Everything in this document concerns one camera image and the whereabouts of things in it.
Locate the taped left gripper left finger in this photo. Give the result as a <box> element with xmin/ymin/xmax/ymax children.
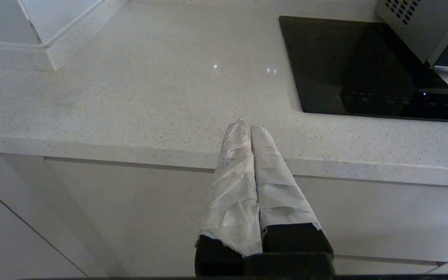
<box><xmin>195</xmin><ymin>118</ymin><xmax>263</xmax><ymax>277</ymax></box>

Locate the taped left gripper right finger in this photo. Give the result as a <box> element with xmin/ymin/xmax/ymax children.
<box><xmin>250</xmin><ymin>124</ymin><xmax>335</xmax><ymax>256</ymax></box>

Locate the silver Panasonic microwave oven body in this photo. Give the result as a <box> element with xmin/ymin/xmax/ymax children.
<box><xmin>376</xmin><ymin>0</ymin><xmax>448</xmax><ymax>65</ymax></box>

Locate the white cabinet drawer front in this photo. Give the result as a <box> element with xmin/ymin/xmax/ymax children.
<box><xmin>334</xmin><ymin>257</ymin><xmax>448</xmax><ymax>276</ymax></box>
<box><xmin>44</xmin><ymin>157</ymin><xmax>448</xmax><ymax>266</ymax></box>

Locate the black glass induction cooktop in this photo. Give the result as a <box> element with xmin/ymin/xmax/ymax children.
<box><xmin>279</xmin><ymin>16</ymin><xmax>448</xmax><ymax>124</ymax></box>

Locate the white cabinet corner panel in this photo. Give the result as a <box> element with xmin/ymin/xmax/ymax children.
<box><xmin>0</xmin><ymin>153</ymin><xmax>126</xmax><ymax>277</ymax></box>

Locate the white cabinet door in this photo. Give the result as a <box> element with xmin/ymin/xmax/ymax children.
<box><xmin>0</xmin><ymin>182</ymin><xmax>88</xmax><ymax>278</ymax></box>

